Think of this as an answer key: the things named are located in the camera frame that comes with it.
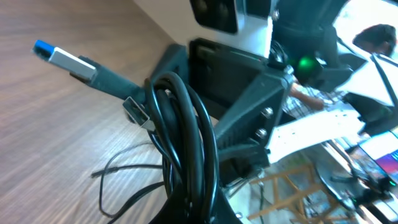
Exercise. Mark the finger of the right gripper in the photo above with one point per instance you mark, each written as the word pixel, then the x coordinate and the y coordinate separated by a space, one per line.
pixel 243 91

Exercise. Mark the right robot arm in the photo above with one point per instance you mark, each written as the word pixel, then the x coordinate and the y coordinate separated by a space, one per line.
pixel 182 124

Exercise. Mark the wooden easel stand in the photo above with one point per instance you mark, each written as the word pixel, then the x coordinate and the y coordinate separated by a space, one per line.
pixel 295 202

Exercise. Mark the person in background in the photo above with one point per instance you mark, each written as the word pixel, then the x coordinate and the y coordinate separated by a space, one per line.
pixel 304 100

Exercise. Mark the laptop with colourful screen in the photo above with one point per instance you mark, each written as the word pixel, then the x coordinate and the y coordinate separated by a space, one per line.
pixel 382 149

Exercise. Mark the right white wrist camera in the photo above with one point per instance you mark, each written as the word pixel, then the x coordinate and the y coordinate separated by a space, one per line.
pixel 243 24

